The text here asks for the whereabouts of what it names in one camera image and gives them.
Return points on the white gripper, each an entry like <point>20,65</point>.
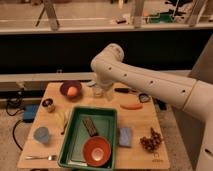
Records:
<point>109,94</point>

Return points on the orange apple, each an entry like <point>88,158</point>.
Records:
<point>72,92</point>

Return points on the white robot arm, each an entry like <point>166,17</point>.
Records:
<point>193,96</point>

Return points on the clear plastic cup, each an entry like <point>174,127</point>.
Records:
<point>96,89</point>

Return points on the metal cup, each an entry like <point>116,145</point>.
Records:
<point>48,104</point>

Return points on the light blue cup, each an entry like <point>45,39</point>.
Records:
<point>41,135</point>

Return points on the orange carrot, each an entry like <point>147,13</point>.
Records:
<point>131,106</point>

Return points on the green plastic tray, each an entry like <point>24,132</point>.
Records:
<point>105,122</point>

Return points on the small black square container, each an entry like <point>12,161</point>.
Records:
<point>144,98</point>

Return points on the purple bowl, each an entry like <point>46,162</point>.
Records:
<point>70,83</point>

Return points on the brown chocolate bar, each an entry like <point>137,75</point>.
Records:
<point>88,123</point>

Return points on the blue sponge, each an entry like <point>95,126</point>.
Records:
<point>125,137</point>

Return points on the yellow banana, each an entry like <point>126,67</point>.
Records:
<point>61,120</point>

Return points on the orange bowl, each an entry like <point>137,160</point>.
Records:
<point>96,151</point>

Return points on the bunch of dark grapes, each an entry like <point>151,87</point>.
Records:
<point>152,143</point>

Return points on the blue power box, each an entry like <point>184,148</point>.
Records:
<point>30,113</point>

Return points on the silver fork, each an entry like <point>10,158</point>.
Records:
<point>49,158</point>

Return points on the black handled tool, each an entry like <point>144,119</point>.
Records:
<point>125,90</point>

